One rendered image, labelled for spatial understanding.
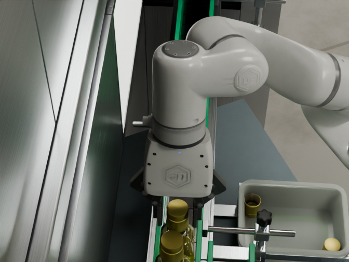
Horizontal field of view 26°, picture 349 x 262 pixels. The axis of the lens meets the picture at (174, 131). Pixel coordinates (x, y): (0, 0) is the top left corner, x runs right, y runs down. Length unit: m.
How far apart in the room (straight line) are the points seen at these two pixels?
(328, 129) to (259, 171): 0.49
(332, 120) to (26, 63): 0.59
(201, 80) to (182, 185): 0.18
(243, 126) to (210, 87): 0.81
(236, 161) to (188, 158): 0.68
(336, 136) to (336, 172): 1.44
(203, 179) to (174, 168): 0.05
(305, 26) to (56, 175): 2.37
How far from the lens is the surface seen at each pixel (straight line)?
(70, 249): 0.96
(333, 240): 1.57
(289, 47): 1.14
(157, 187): 1.11
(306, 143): 2.77
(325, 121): 1.24
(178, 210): 1.16
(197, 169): 1.08
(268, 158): 1.75
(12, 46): 0.75
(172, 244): 1.13
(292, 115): 2.85
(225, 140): 1.78
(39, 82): 0.87
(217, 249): 1.45
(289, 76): 1.14
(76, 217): 0.98
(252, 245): 1.37
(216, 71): 1.00
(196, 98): 1.01
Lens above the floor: 2.13
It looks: 50 degrees down
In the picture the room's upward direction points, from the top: straight up
